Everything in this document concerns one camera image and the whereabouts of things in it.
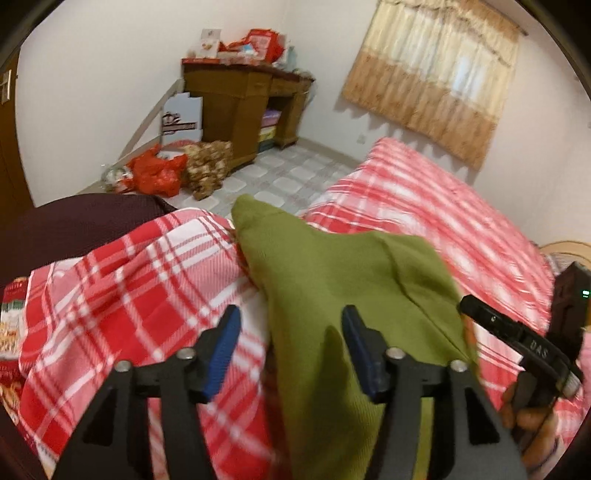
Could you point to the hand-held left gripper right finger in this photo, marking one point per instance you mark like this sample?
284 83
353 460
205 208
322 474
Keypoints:
359 355

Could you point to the red plaid bed blanket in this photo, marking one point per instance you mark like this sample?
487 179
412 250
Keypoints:
138 286

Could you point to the grey metal bar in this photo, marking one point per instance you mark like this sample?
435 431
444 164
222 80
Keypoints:
150 115

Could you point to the white card box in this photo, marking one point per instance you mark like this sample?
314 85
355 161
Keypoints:
210 42

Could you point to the red plastic bag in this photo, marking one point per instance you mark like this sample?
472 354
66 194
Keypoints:
154 173

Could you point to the colourful printed cloth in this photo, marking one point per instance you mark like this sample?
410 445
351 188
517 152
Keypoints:
11 341

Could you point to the dark maroon cloth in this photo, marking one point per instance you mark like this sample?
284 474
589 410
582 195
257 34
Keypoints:
78 226

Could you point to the person's right hand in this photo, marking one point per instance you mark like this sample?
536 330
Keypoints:
531 429

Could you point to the white printed cardboard box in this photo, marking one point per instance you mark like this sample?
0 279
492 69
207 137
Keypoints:
182 117

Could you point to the wooden headboard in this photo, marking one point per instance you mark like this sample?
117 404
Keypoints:
568 251

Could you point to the clear plastic bag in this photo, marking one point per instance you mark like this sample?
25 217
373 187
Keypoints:
113 177

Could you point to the purple box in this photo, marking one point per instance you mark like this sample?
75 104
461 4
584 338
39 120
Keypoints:
271 119

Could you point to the green striped knit sweater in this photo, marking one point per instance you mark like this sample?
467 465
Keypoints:
332 295

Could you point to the brown patterned bag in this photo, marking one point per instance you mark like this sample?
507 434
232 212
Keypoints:
207 166

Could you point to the beige patterned curtain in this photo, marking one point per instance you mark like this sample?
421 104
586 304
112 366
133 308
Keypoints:
429 78

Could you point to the red gift bag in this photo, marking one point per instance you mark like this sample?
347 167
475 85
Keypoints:
254 44

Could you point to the pale teal box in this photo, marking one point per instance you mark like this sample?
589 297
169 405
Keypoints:
293 57

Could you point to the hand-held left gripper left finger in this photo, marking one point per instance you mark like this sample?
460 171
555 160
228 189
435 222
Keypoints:
222 353

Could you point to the dark wooden door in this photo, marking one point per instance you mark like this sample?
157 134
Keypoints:
9 129

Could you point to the brown wooden desk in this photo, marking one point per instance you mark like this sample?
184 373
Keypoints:
240 106

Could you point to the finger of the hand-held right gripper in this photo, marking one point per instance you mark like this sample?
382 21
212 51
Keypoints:
487 314

